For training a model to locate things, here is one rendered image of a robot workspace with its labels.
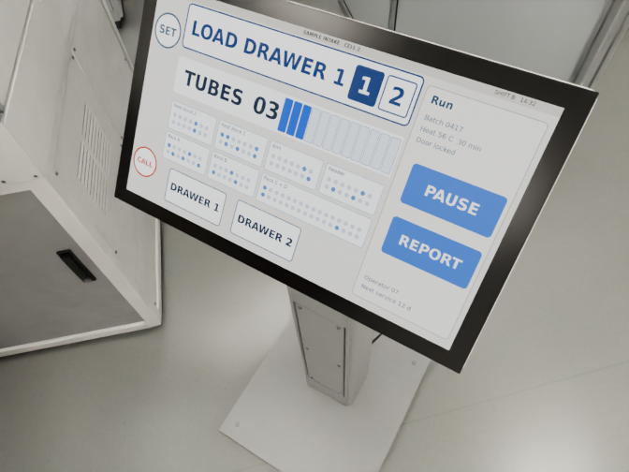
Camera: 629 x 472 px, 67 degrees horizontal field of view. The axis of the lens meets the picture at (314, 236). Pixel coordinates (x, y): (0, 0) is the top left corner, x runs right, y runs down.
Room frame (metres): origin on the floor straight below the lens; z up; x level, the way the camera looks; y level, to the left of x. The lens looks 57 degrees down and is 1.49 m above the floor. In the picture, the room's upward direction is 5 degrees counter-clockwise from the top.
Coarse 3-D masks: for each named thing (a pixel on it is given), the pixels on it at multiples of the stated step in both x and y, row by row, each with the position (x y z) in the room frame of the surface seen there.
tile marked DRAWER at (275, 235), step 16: (240, 208) 0.36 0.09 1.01; (256, 208) 0.36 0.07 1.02; (240, 224) 0.35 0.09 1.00; (256, 224) 0.34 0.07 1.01; (272, 224) 0.34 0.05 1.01; (288, 224) 0.33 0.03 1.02; (256, 240) 0.33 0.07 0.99; (272, 240) 0.32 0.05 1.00; (288, 240) 0.32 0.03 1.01; (288, 256) 0.30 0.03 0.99
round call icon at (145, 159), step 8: (136, 144) 0.48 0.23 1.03; (136, 152) 0.47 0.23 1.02; (144, 152) 0.46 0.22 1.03; (152, 152) 0.46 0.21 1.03; (136, 160) 0.46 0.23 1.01; (144, 160) 0.46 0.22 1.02; (152, 160) 0.45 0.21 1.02; (136, 168) 0.45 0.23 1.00; (144, 168) 0.45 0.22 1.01; (152, 168) 0.45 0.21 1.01; (144, 176) 0.44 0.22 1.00; (152, 176) 0.44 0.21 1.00
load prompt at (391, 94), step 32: (192, 32) 0.53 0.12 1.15; (224, 32) 0.51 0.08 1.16; (256, 32) 0.49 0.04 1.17; (256, 64) 0.47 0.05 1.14; (288, 64) 0.45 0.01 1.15; (320, 64) 0.44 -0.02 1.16; (352, 64) 0.42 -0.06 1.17; (384, 64) 0.41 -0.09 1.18; (320, 96) 0.41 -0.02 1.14; (352, 96) 0.40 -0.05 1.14; (384, 96) 0.39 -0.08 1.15; (416, 96) 0.37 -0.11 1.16
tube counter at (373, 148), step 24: (264, 96) 0.44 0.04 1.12; (288, 96) 0.43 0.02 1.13; (264, 120) 0.42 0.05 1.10; (288, 120) 0.41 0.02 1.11; (312, 120) 0.40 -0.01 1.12; (336, 120) 0.39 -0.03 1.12; (312, 144) 0.38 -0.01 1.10; (336, 144) 0.37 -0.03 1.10; (360, 144) 0.36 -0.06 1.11; (384, 144) 0.35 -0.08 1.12; (384, 168) 0.33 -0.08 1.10
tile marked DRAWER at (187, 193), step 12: (168, 180) 0.42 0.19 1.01; (180, 180) 0.42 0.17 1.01; (192, 180) 0.41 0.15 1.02; (168, 192) 0.41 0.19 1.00; (180, 192) 0.41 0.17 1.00; (192, 192) 0.40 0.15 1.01; (204, 192) 0.39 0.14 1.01; (216, 192) 0.39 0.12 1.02; (180, 204) 0.40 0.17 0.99; (192, 204) 0.39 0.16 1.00; (204, 204) 0.38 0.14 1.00; (216, 204) 0.38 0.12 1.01; (204, 216) 0.37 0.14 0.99; (216, 216) 0.37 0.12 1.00
